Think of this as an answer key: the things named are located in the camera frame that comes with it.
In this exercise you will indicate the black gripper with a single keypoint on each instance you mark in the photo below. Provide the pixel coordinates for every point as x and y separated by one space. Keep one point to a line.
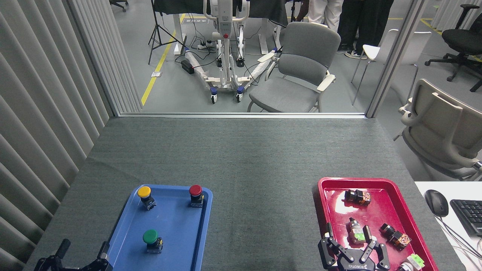
356 266

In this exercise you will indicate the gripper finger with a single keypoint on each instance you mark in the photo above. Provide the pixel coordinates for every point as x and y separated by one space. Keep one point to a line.
62 251
103 259

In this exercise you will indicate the green push button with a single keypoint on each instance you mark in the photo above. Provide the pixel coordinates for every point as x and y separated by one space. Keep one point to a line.
150 236

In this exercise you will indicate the yellow push button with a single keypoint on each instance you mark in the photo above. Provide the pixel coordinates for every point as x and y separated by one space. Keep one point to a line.
144 192

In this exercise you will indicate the red push button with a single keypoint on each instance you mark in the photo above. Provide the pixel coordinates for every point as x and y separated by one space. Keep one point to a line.
195 190

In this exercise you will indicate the red plastic tray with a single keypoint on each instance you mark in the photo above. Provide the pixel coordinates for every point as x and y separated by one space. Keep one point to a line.
380 214

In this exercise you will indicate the blue plastic tray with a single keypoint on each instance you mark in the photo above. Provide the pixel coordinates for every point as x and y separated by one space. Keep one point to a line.
169 226

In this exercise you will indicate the black computer mouse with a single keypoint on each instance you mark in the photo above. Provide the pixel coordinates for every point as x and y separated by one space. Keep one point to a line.
437 202

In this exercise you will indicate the white desk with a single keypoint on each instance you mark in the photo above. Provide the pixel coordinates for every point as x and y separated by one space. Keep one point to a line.
463 248

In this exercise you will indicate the black keyboard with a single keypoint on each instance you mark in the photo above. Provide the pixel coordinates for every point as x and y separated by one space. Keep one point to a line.
470 216

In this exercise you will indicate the beige office chair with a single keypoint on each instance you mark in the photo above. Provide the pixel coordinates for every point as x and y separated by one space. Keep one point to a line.
440 128

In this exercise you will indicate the grey armchair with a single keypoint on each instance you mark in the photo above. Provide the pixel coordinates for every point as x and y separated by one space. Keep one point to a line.
301 67

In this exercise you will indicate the white floor label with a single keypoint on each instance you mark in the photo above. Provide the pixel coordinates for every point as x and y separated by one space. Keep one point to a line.
156 74

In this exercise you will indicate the white plastic chair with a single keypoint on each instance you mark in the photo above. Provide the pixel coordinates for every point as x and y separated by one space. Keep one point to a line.
384 49

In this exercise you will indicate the black box on floor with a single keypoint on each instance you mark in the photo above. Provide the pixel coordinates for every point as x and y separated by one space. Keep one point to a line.
187 66

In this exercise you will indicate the person in dark trousers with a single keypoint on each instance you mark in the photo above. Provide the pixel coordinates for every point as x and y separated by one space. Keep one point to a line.
367 22

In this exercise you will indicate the black tripod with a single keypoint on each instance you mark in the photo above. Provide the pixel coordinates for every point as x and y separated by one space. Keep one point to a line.
160 34

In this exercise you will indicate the white power strip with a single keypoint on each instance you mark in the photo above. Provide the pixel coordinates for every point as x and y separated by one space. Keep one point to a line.
204 45

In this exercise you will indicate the black office chair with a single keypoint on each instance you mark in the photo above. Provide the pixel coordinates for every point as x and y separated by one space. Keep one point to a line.
463 39

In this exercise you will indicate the person in pale trousers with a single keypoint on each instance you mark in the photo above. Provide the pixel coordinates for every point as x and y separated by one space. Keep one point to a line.
333 13

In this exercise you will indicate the white stand on wheels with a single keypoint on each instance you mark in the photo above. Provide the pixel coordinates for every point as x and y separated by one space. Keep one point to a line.
226 45

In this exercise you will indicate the black swivel chair base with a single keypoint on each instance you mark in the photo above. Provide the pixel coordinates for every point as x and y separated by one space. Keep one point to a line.
119 3

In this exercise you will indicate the silver green switch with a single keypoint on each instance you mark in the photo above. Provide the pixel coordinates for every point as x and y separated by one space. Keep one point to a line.
355 229

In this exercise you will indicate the long black orange switch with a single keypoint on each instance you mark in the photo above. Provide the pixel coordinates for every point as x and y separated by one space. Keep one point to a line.
395 236

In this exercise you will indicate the short black orange switch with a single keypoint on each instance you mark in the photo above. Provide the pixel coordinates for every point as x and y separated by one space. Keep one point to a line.
359 196

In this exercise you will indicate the green white switch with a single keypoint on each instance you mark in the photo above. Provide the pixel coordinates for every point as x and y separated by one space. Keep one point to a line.
414 261

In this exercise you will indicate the silver table edge rail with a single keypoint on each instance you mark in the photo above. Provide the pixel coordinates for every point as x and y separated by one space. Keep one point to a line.
241 115

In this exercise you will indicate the silver post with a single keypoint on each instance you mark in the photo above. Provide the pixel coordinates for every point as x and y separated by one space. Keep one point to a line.
395 56

